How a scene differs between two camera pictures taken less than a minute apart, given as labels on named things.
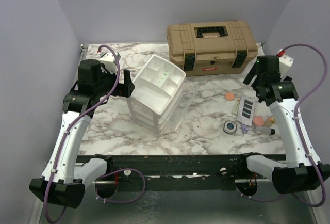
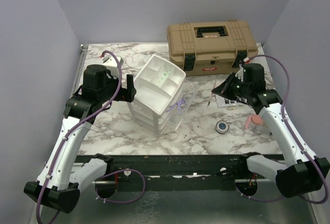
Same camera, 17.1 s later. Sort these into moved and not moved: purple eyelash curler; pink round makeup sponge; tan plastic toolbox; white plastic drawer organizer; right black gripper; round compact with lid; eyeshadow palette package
Moved: right black gripper; round compact with lid; purple eyelash curler; eyeshadow palette package
Not moved: pink round makeup sponge; tan plastic toolbox; white plastic drawer organizer
